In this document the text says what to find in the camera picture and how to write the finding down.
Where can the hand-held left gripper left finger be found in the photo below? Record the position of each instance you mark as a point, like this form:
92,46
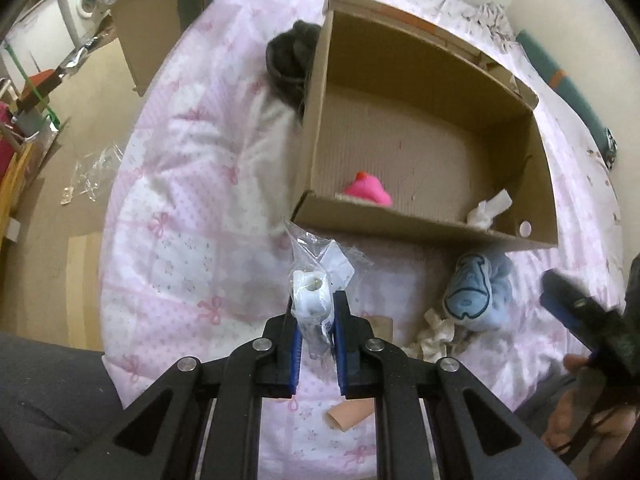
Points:
295,356

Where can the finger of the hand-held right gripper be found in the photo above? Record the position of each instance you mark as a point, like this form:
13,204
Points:
562,296

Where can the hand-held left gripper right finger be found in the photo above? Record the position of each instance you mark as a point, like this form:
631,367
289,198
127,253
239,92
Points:
342,352

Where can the white roll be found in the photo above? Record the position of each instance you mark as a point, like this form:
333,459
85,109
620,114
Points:
314,294

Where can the person's right hand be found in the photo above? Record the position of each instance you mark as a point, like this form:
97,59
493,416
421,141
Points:
565,410

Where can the small brown cardboard piece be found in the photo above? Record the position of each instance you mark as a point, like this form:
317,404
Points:
380,325

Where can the tan cardboard tube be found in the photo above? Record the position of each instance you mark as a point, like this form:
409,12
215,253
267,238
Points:
350,414

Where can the light blue plush toy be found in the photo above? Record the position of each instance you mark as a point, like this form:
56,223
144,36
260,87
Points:
475,292

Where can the crumpled beige paper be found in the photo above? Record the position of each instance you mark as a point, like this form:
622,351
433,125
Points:
440,335

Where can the pink plush toy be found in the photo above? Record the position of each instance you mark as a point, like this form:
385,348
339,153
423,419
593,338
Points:
369,191

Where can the pink bow-print blanket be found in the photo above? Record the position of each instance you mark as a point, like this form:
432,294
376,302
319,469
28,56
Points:
185,210

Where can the person's grey trouser leg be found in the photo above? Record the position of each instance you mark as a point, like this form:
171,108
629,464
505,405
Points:
50,405

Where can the clear plastic wrapper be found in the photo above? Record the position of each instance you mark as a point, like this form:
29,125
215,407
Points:
92,175

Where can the white patterned cloth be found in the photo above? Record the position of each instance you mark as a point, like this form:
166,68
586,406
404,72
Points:
480,20

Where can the dark grey plush cloth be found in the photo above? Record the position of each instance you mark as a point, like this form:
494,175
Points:
289,60

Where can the wooden rack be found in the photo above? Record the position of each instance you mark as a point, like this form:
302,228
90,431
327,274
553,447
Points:
15,170

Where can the tall brown cardboard box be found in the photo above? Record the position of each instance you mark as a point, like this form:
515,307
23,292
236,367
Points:
147,30

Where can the white washing machine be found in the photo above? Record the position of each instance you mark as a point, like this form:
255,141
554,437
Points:
82,2

